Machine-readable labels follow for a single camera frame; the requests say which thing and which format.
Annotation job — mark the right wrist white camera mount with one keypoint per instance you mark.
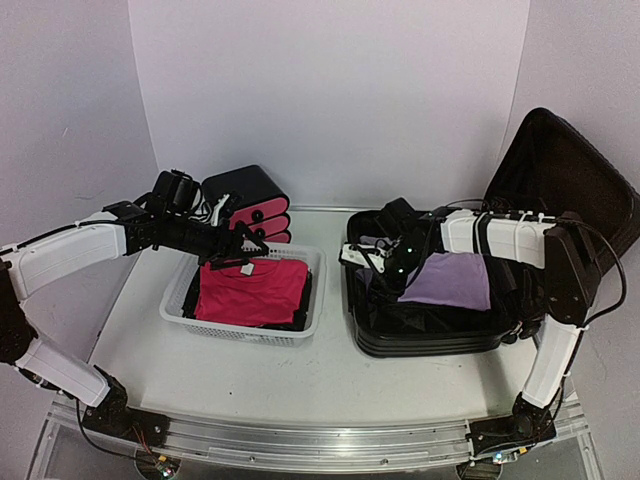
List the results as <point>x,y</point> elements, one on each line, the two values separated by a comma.
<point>357,257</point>

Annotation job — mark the black ribbed hard-shell suitcase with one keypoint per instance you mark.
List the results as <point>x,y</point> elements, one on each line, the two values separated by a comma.
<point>549,169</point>

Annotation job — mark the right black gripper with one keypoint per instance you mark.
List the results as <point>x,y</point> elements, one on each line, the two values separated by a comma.
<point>392,289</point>

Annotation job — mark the black white patterned garment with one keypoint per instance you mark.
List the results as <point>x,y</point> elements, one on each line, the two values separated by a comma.
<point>299,318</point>

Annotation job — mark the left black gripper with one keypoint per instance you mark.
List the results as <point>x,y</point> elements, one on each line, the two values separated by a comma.
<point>225,247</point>

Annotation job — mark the black pink three-drawer organizer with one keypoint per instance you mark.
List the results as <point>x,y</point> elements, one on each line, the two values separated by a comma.
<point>263,205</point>

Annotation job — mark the magenta t-shirt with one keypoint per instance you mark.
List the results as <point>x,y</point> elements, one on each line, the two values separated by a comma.
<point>260,293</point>

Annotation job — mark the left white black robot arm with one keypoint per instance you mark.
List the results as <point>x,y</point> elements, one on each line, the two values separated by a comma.
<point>173,215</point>

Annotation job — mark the purple cloth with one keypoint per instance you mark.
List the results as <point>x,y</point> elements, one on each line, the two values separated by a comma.
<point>457,280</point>

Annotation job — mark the white perforated plastic basket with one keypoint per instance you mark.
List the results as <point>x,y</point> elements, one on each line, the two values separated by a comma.
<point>171,305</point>

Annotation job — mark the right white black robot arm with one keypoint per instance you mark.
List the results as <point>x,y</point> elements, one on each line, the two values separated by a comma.
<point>541,269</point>

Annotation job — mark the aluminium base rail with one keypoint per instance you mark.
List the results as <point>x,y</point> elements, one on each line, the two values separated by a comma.
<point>322,449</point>

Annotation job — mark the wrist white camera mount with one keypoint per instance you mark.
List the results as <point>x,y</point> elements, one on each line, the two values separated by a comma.
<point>224,209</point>
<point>357,257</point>

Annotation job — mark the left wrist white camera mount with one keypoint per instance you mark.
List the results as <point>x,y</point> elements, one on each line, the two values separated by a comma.
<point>224,209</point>

